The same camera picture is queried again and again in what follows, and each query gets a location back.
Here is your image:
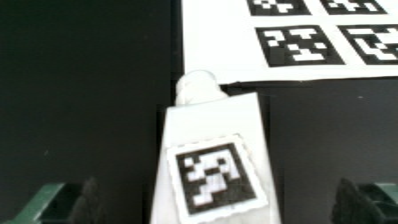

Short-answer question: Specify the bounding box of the white stool leg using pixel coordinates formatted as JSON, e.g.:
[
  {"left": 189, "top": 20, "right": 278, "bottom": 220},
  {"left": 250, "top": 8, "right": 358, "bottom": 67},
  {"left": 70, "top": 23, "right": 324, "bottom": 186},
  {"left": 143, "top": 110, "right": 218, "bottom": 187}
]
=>
[{"left": 148, "top": 70, "right": 282, "bottom": 224}]

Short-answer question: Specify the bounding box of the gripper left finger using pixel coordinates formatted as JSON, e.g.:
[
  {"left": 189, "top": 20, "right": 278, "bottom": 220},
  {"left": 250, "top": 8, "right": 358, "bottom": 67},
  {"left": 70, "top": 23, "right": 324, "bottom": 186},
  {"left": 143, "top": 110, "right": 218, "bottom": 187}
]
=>
[{"left": 10, "top": 178, "right": 106, "bottom": 224}]

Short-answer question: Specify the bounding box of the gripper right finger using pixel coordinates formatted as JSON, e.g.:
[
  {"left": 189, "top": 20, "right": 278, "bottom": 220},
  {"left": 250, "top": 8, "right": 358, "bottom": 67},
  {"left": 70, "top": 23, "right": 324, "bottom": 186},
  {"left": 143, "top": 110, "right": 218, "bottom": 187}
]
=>
[{"left": 330, "top": 179, "right": 398, "bottom": 224}]

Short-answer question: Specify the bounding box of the white marker sheet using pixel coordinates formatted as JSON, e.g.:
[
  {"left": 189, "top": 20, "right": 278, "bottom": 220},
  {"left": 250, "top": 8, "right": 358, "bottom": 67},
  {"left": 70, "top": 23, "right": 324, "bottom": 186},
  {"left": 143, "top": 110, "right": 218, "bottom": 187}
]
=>
[{"left": 180, "top": 0, "right": 398, "bottom": 84}]

